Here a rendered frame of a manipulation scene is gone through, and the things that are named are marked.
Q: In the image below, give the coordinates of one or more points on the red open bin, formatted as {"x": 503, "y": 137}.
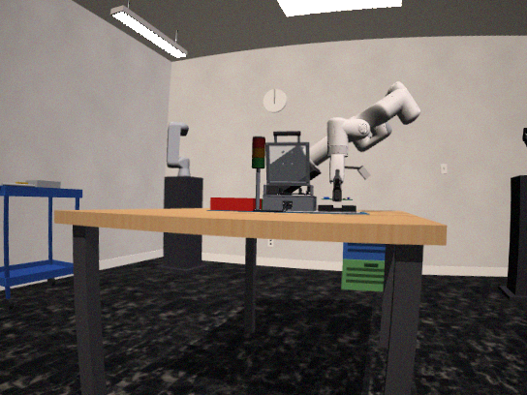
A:
{"x": 232, "y": 203}

